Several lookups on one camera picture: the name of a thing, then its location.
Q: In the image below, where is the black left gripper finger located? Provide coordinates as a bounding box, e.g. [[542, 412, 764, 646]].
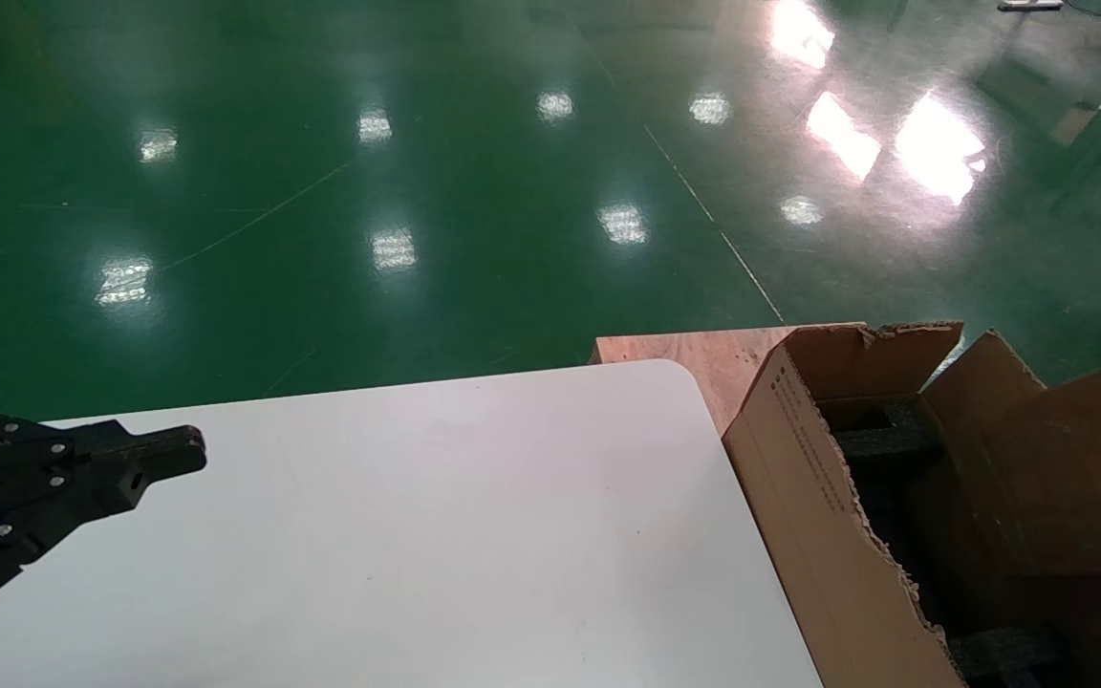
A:
[[0, 470, 203, 634], [0, 401, 208, 481]]

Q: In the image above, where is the big torn cardboard box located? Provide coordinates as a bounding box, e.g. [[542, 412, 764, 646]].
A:
[[723, 320, 1101, 688]]

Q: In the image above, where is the wooden pallet board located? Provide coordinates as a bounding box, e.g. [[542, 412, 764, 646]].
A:
[[592, 323, 865, 436]]

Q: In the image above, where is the black foam block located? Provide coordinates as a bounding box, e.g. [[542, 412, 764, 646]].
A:
[[945, 626, 1074, 688], [823, 397, 945, 466]]

